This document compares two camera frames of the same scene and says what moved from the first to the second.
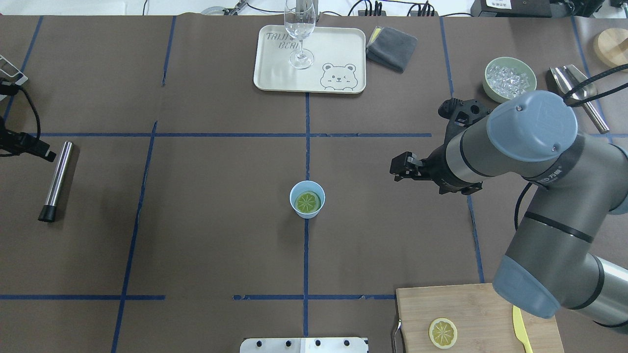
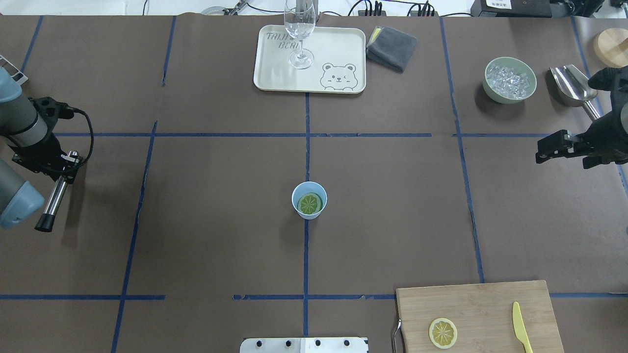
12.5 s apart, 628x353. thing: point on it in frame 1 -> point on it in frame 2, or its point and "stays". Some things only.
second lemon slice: (443, 333) stays
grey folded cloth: (391, 48) stays
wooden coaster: (611, 46) stays
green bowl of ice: (506, 77) stays
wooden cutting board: (484, 321) stays
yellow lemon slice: (307, 202) stays
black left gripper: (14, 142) -> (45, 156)
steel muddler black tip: (47, 213) -> (45, 223)
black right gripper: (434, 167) -> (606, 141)
